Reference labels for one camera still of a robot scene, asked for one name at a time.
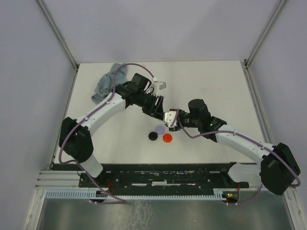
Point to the aluminium frame rail left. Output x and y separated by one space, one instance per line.
56 31

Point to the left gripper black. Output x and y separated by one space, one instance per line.
157 111

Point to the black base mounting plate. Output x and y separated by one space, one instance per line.
198 178

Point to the purple earbud charging case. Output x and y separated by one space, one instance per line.
160 129

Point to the orange earbud charging case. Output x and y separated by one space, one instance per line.
167 137

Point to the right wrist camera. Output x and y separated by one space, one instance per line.
170 118

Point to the blue crumpled cloth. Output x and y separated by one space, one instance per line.
105 85

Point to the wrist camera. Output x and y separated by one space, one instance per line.
170 118
157 86

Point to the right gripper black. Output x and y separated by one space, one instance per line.
179 127

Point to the aluminium frame rail right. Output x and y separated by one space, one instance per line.
258 105

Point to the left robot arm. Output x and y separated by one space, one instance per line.
76 134

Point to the black earbud charging case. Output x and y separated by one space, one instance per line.
152 136

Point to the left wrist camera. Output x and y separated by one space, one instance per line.
157 86

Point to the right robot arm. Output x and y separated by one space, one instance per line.
274 166

